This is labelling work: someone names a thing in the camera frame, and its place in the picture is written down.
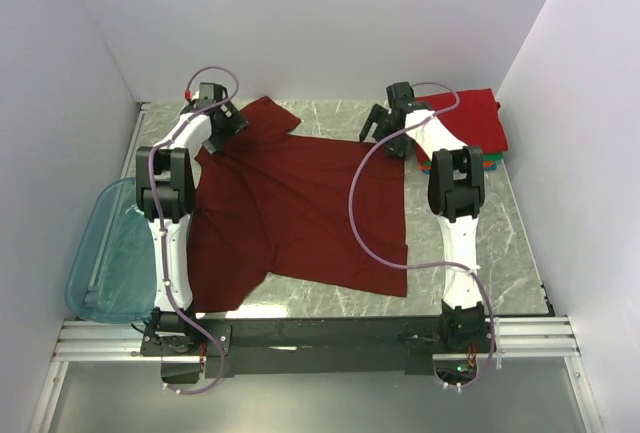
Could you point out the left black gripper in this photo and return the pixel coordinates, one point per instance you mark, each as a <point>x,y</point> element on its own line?
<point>235,124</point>

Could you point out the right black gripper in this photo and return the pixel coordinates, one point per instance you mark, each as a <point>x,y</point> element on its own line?
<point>379,115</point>

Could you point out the dark red t shirt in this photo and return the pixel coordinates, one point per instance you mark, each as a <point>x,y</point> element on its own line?
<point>275,202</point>

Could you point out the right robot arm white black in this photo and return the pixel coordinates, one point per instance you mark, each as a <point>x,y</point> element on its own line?
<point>455,193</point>

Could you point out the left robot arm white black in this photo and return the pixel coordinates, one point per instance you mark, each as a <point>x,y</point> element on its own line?
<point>166,196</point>

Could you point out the folded red t shirt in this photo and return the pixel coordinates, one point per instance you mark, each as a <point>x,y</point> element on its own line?
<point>474,122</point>

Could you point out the folded green t shirt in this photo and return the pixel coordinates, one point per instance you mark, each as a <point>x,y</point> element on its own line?
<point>493,157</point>

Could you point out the folded orange t shirt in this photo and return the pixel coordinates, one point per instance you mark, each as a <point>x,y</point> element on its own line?
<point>428,163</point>

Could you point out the teal transparent plastic bin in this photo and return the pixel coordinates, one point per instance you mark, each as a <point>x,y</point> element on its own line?
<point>112,279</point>

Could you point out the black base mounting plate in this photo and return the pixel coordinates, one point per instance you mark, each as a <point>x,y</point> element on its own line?
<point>233,347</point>

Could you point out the aluminium rail frame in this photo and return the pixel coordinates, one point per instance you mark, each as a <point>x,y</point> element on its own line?
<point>97,382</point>

